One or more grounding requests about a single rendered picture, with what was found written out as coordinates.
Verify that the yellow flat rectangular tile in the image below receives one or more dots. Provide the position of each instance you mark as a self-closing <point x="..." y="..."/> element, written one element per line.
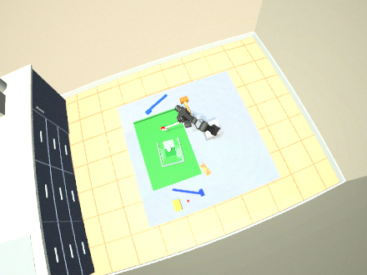
<point x="177" y="205"/>

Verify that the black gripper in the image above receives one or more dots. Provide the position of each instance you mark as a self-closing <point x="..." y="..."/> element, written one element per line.
<point x="187" y="123"/>

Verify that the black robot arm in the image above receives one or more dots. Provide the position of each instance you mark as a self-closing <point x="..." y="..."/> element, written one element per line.
<point x="204" y="126"/>

